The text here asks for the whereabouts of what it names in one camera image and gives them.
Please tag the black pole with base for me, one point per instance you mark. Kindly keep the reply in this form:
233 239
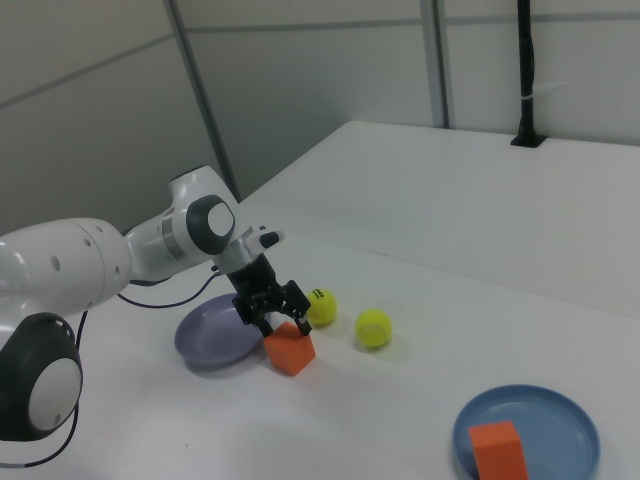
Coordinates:
526 60

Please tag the purple plate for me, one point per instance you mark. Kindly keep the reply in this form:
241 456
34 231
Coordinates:
215 335

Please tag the orange cube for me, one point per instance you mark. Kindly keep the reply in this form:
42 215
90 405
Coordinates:
500 450
290 352

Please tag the grey upright partition post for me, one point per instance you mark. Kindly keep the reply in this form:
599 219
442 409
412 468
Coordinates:
436 60

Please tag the blue plate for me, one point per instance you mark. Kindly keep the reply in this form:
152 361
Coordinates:
560 430

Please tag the yellow tennis ball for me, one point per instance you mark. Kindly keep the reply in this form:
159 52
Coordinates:
322 310
373 328

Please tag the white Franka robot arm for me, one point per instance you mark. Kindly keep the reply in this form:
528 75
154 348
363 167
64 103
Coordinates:
60 265

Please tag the grey slanted partition post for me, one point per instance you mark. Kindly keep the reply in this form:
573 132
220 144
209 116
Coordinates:
200 85

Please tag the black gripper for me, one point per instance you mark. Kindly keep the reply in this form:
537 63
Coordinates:
255 280

